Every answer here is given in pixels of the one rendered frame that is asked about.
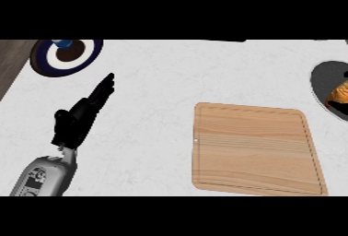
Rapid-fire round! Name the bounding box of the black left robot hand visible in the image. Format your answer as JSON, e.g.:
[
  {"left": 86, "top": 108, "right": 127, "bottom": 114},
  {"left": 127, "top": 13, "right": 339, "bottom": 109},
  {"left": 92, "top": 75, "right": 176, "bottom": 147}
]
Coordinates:
[{"left": 50, "top": 72, "right": 115, "bottom": 150}]

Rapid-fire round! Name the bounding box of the blue cup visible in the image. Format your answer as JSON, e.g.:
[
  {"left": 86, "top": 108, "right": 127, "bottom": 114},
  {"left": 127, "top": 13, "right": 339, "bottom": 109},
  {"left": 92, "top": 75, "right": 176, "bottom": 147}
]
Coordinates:
[{"left": 50, "top": 39, "right": 75, "bottom": 50}]

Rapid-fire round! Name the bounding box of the wooden cutting board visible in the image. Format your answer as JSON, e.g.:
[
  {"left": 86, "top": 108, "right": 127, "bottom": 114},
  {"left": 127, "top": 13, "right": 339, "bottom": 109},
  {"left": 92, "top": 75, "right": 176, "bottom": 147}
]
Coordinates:
[{"left": 190, "top": 101, "right": 331, "bottom": 196}]

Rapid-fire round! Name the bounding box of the blue and white plate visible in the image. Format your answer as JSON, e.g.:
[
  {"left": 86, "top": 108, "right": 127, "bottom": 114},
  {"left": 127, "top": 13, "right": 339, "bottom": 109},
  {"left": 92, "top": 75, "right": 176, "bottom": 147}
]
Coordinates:
[{"left": 28, "top": 39, "right": 105, "bottom": 78}]

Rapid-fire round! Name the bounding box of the golden brown croissant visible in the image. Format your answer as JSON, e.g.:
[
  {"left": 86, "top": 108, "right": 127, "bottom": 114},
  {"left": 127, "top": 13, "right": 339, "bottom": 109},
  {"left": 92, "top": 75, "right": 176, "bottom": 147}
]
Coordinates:
[{"left": 326, "top": 80, "right": 348, "bottom": 107}]

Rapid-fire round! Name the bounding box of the dark grey pan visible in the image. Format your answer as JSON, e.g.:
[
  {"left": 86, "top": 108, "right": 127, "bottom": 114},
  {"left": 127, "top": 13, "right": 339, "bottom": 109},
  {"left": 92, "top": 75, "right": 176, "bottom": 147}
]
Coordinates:
[{"left": 308, "top": 60, "right": 348, "bottom": 122}]

